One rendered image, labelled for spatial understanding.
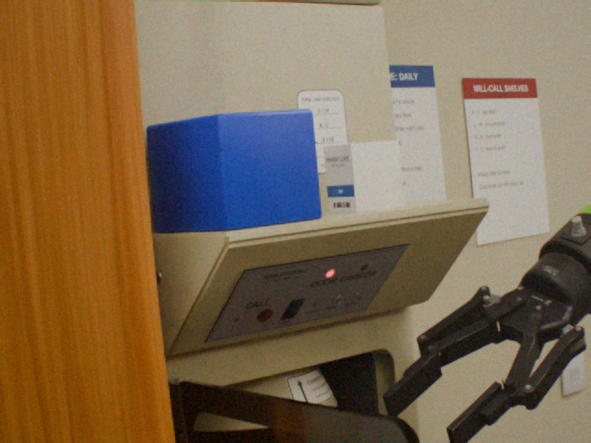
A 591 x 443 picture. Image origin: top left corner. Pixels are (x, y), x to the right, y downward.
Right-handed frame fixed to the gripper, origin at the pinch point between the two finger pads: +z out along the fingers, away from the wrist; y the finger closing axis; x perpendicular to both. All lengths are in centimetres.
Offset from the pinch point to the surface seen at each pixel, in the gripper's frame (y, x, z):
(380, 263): -5.5, -13.6, -1.8
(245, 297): -5.9, -19.8, 11.8
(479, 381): -47, 59, -46
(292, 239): -3.2, -23.7, 7.6
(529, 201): -55, 44, -73
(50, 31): -18.2, -43.5, 13.8
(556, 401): -44, 77, -61
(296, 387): -11.8, -2.2, 6.8
